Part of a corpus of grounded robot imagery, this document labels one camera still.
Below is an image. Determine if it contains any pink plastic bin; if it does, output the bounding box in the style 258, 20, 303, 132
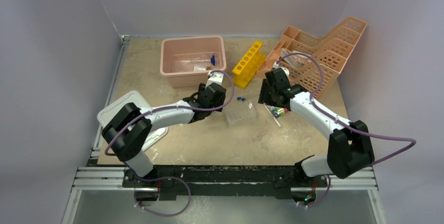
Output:
160, 36, 227, 88

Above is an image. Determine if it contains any clear well plate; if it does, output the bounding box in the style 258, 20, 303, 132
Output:
223, 100, 257, 126

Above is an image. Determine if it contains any yellow test tube rack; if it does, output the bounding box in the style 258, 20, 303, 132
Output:
232, 41, 267, 89

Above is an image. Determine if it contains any glass stirring rod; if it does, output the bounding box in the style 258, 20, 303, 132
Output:
264, 105, 281, 127

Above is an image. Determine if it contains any pink plastic desk organizer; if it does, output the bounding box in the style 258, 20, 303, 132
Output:
256, 16, 368, 98

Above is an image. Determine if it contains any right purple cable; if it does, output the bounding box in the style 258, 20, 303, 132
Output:
275, 51, 417, 209

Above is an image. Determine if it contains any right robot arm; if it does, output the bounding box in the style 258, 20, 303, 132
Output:
258, 68, 375, 186

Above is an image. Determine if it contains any plastic bag in organizer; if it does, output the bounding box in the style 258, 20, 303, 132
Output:
281, 49, 311, 69

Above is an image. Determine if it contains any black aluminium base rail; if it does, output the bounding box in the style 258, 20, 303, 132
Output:
72, 156, 379, 203

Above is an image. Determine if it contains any white bin lid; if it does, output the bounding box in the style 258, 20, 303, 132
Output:
97, 90, 168, 151

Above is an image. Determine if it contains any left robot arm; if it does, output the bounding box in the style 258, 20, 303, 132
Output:
101, 83, 226, 187

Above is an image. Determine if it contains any marker pen pack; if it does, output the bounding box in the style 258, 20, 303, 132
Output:
268, 106, 288, 118

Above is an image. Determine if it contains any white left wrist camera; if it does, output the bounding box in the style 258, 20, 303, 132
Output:
206, 71, 224, 86

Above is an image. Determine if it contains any small white plastic bag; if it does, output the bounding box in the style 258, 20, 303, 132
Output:
193, 65, 207, 72

